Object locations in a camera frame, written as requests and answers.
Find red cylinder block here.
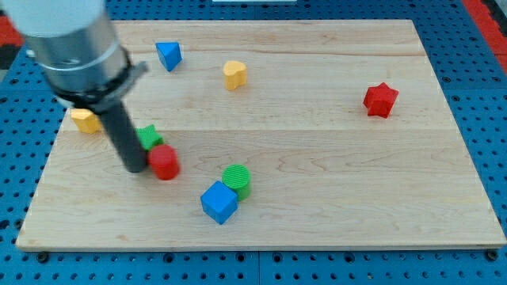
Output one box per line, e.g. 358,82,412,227
147,144,180,181

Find blue cube block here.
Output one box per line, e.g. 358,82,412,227
200,181,238,225

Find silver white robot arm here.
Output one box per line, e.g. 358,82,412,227
2,0,147,173

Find green cylinder block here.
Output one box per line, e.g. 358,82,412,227
222,164,251,201

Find yellow heart block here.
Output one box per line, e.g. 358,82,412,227
223,60,247,90

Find green star block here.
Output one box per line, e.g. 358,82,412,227
135,124,164,151

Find blue triangle block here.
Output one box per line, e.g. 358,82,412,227
155,42,183,72

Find yellow hexagon block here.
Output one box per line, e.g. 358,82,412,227
71,108,102,134

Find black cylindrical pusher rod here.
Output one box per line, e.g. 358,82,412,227
98,101,147,173

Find light wooden board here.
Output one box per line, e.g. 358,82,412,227
17,20,506,252

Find red star block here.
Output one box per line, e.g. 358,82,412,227
363,82,399,119

